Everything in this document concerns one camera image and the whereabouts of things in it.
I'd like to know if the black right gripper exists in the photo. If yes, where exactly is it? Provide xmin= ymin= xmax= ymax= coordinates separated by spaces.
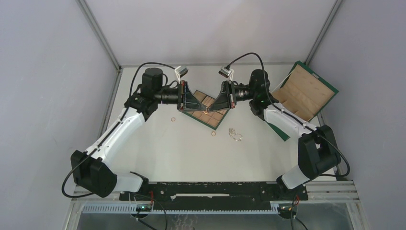
xmin=208 ymin=80 xmax=257 ymax=112

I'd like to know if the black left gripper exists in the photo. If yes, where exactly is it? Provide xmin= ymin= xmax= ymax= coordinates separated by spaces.
xmin=155 ymin=80 xmax=206 ymax=113

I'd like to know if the green jewelry tray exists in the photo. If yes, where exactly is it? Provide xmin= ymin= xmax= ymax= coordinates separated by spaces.
xmin=183 ymin=90 xmax=229 ymax=130

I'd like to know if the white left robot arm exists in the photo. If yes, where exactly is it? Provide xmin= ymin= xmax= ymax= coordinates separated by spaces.
xmin=68 ymin=66 xmax=206 ymax=200

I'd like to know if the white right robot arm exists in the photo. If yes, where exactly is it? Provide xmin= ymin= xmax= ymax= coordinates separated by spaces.
xmin=207 ymin=69 xmax=342 ymax=199

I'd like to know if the green open jewelry box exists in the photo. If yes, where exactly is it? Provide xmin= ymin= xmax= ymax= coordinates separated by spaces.
xmin=268 ymin=61 xmax=339 ymax=122

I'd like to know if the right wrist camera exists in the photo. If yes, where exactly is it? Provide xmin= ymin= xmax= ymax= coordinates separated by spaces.
xmin=218 ymin=66 xmax=234 ymax=80

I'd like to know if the silver crystal necklace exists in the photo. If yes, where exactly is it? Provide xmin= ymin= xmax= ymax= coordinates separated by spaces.
xmin=228 ymin=127 xmax=244 ymax=142

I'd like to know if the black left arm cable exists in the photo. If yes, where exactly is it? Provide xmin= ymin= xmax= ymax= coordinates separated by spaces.
xmin=61 ymin=62 xmax=177 ymax=199

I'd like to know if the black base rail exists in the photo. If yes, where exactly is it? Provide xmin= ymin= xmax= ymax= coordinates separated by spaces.
xmin=119 ymin=182 xmax=308 ymax=212

